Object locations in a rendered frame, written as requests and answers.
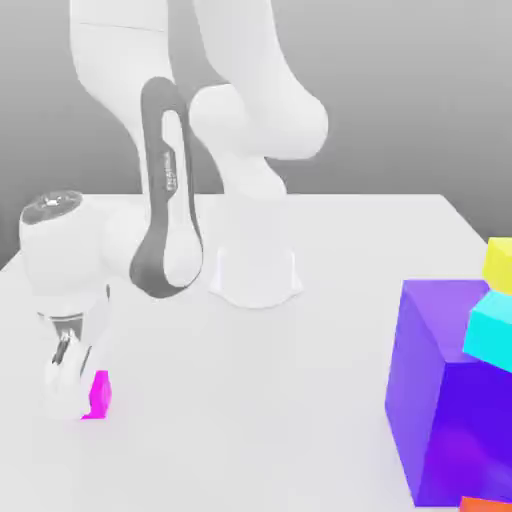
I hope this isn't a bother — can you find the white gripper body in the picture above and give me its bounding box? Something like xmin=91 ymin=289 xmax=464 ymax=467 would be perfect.
xmin=42 ymin=337 xmax=106 ymax=420

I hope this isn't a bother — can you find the small magenta cube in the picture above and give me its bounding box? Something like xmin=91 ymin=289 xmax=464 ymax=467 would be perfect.
xmin=80 ymin=369 xmax=114 ymax=421

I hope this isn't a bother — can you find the small cyan cube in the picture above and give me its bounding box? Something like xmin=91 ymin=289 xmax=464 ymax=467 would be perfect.
xmin=462 ymin=290 xmax=512 ymax=375

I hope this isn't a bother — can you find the small orange cube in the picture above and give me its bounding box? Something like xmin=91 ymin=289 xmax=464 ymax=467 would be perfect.
xmin=458 ymin=495 xmax=512 ymax=512

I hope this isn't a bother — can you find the small yellow cube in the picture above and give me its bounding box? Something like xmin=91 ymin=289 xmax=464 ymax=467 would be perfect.
xmin=481 ymin=236 xmax=512 ymax=296

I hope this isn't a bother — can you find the large purple box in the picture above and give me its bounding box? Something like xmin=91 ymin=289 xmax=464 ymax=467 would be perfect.
xmin=384 ymin=278 xmax=512 ymax=508

